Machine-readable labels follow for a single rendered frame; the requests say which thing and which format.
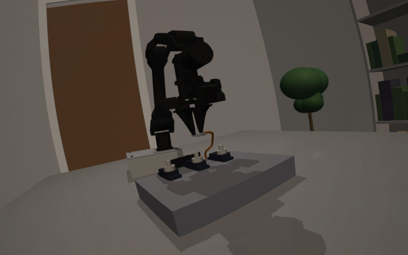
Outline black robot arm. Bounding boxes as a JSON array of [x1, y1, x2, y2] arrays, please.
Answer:
[[145, 30, 221, 151]]

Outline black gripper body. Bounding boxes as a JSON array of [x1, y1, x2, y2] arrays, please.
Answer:
[[155, 72, 226, 113]]

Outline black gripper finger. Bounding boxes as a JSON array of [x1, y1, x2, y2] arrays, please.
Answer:
[[193, 104, 212, 132], [173, 107, 196, 135]]

